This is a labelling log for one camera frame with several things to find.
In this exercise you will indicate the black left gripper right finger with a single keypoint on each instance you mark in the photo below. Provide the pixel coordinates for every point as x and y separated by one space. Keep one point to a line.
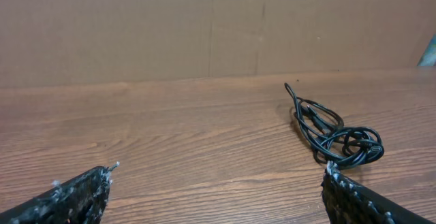
347 201

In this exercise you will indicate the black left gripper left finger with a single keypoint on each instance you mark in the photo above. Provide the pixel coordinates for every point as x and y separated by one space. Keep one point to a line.
81 199

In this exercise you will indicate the brown cardboard backdrop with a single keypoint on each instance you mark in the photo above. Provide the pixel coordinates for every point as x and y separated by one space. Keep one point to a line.
60 42

